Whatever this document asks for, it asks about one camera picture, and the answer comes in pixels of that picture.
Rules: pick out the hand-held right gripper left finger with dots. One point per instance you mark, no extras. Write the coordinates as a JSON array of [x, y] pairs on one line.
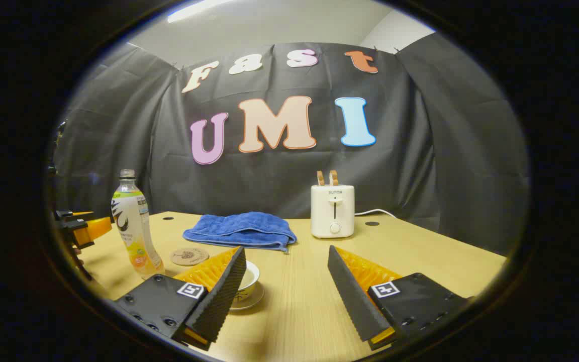
[[219, 301]]

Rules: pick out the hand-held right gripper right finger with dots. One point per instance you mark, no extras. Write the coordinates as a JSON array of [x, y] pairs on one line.
[[352, 296]]

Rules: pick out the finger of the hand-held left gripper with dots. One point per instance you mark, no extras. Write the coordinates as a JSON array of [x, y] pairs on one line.
[[76, 215], [93, 230]]

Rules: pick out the white teacup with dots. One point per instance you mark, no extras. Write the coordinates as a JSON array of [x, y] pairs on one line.
[[252, 286]]

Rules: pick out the water bottle with white label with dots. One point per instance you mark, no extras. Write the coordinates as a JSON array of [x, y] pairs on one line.
[[136, 236]]

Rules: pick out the round brown coaster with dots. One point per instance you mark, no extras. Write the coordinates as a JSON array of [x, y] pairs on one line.
[[189, 257]]

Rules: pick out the white saucer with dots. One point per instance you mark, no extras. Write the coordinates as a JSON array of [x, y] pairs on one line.
[[254, 300]]

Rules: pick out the blue towel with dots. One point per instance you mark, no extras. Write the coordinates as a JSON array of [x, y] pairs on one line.
[[239, 229]]

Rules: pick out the white toaster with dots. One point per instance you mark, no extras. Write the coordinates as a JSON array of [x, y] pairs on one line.
[[332, 216]]

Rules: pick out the brown bread slice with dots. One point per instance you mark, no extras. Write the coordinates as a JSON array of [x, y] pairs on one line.
[[320, 178], [333, 178]]

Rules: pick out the black backdrop cloth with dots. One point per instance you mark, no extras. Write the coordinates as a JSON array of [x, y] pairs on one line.
[[279, 181]]

